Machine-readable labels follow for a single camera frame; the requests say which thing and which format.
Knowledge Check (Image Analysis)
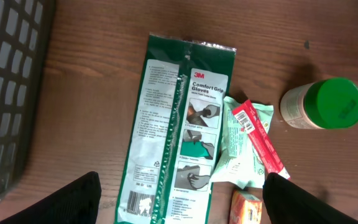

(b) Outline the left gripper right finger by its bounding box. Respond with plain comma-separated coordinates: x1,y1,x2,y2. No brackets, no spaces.
262,172,358,224

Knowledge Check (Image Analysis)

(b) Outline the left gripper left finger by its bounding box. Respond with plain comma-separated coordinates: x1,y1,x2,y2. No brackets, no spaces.
0,171,101,224

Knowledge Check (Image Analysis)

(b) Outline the orange juice carton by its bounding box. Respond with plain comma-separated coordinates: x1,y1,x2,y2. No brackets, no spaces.
229,190,262,224

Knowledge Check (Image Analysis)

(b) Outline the teal white snack pouch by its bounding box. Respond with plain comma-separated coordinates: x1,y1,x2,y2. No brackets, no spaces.
211,96,265,189

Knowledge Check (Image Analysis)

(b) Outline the red white packet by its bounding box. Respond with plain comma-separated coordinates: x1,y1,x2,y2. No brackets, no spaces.
232,100,290,180

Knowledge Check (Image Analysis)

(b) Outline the green sponge pack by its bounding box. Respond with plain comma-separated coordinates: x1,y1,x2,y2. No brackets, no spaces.
114,35,236,223

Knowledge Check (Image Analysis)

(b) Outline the green lid jar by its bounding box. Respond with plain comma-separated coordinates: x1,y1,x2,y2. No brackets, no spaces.
280,78,358,129

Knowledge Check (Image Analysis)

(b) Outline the grey plastic mesh basket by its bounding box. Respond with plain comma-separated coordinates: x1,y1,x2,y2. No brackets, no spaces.
0,0,56,203

